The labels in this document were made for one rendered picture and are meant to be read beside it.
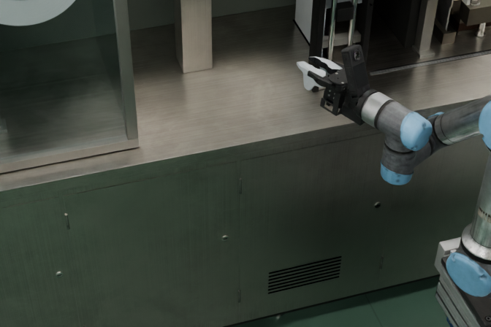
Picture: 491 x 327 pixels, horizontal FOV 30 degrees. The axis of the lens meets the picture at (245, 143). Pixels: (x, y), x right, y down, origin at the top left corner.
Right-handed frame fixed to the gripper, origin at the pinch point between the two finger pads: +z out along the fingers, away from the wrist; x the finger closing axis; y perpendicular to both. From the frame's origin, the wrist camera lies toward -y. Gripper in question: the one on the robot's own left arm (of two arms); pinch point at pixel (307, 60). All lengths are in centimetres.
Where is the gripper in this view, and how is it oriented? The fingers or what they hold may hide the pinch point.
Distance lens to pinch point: 219.7
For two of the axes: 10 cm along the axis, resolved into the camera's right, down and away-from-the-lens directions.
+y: -1.1, 8.1, 5.7
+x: 7.2, -3.3, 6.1
